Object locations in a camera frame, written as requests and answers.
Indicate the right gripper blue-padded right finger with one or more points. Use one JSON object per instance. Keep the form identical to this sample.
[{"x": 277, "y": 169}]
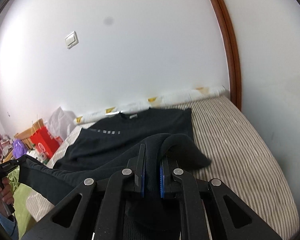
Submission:
[{"x": 168, "y": 185}]

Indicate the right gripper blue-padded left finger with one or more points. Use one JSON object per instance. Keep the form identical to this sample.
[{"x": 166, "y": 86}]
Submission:
[{"x": 138, "y": 167}]

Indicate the black sweatshirt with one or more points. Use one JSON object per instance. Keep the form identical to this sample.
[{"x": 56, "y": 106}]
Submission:
[{"x": 107, "y": 146}]

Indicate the left hand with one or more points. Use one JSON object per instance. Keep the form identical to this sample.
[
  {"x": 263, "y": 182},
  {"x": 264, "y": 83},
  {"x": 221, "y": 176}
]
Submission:
[{"x": 6, "y": 195}]

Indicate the green bed sheet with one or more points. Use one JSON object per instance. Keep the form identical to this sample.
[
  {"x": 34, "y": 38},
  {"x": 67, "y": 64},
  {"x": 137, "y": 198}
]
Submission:
[{"x": 20, "y": 193}]

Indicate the purple plastic bag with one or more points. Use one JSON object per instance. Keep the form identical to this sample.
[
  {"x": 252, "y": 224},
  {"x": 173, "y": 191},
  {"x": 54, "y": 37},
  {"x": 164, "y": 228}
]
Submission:
[{"x": 19, "y": 149}]

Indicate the blue denim sleeve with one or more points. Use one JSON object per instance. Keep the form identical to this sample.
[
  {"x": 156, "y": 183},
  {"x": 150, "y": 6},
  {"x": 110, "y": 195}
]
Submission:
[{"x": 10, "y": 225}]

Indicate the red paper gift bag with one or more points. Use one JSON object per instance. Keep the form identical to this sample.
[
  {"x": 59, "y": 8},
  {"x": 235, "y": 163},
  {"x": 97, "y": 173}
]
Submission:
[{"x": 44, "y": 142}]

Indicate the striped quilted mattress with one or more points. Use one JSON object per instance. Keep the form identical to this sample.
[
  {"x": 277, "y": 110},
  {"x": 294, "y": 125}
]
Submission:
[{"x": 241, "y": 159}]

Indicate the white plastic shopping bag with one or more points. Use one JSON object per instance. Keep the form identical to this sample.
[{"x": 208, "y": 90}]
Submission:
[{"x": 61, "y": 123}]

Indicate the brown wooden door frame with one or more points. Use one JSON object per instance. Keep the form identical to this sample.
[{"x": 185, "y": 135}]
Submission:
[{"x": 231, "y": 51}]

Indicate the white light switch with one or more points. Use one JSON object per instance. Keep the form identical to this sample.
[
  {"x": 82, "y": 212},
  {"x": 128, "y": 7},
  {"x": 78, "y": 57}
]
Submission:
[{"x": 71, "y": 40}]

